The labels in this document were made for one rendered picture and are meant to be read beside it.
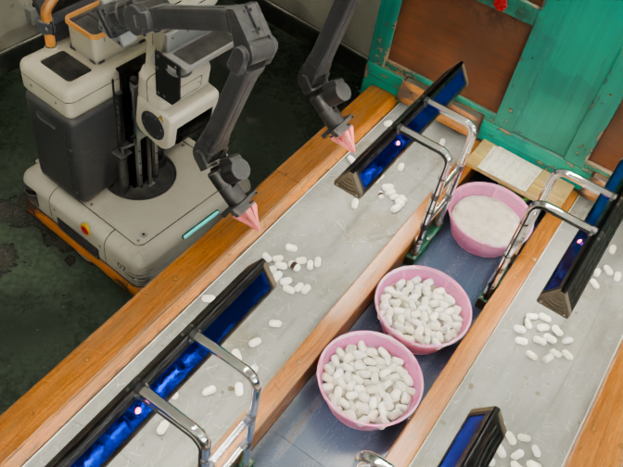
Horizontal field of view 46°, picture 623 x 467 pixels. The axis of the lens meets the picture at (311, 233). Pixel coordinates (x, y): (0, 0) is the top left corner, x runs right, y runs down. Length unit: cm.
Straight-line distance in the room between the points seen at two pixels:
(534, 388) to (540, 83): 93
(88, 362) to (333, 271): 69
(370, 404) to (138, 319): 61
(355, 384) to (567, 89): 111
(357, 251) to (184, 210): 88
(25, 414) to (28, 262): 131
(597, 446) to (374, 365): 57
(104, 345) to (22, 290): 113
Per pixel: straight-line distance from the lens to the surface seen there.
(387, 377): 190
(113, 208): 280
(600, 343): 218
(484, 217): 235
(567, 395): 204
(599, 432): 199
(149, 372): 142
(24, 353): 280
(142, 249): 266
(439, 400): 187
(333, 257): 209
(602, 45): 228
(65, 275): 297
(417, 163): 243
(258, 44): 169
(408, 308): 205
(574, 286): 176
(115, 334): 188
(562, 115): 242
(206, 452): 139
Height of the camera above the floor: 234
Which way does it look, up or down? 48 degrees down
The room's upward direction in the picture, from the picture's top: 11 degrees clockwise
